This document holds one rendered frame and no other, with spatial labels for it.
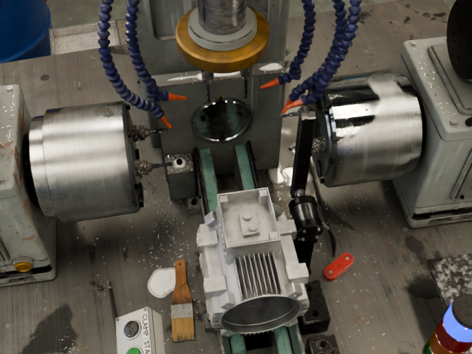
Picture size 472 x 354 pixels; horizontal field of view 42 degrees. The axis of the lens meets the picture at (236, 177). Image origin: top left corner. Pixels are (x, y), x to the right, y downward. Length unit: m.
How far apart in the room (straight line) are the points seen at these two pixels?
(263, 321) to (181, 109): 0.51
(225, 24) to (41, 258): 0.68
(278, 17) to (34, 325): 0.88
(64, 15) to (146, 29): 2.12
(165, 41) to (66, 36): 1.35
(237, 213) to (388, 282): 0.47
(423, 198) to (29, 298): 0.94
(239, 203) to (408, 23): 1.13
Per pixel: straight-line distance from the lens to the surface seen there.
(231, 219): 1.19
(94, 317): 1.47
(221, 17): 1.14
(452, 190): 1.53
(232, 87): 1.41
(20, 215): 1.33
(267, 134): 1.55
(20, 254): 1.45
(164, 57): 1.49
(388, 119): 1.35
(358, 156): 1.34
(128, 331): 1.14
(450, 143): 1.38
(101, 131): 1.29
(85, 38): 2.74
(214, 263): 1.19
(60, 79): 1.96
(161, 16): 1.42
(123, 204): 1.32
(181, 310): 1.44
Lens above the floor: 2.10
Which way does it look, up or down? 53 degrees down
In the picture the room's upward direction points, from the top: straight up
